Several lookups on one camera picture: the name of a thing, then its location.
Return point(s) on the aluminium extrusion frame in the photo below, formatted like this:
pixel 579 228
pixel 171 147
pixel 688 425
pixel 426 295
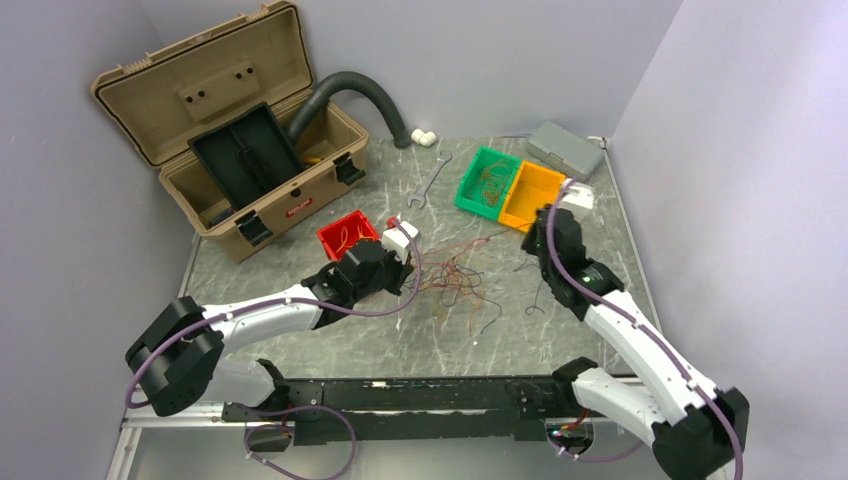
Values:
pixel 134 422

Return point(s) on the grey plastic case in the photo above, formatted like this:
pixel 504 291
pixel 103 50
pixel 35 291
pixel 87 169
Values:
pixel 576 157

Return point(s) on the orange plastic bin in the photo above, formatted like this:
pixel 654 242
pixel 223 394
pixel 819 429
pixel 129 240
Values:
pixel 533 187

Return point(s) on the green plastic bin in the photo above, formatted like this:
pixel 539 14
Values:
pixel 484 185

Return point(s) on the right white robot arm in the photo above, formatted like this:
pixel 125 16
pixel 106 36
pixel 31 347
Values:
pixel 693 428

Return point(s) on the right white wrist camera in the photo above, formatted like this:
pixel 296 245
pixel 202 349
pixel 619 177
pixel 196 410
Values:
pixel 579 199

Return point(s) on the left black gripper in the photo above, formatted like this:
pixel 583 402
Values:
pixel 401 272

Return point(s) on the silver open-end wrench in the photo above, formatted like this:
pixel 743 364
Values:
pixel 418 197

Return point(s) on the tan plastic toolbox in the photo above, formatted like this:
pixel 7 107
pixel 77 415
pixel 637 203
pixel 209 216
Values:
pixel 207 80

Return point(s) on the black toolbox tray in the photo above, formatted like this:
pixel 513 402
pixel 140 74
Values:
pixel 249 156

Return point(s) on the white pipe fitting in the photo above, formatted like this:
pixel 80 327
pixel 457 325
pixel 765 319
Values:
pixel 422 138

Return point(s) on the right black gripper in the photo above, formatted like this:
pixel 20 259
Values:
pixel 529 242

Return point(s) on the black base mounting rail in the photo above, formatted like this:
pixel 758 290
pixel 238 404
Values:
pixel 320 411

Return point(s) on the red plastic bin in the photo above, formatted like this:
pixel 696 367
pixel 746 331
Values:
pixel 341 235

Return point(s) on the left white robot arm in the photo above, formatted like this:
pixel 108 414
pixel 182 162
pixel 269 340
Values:
pixel 181 358

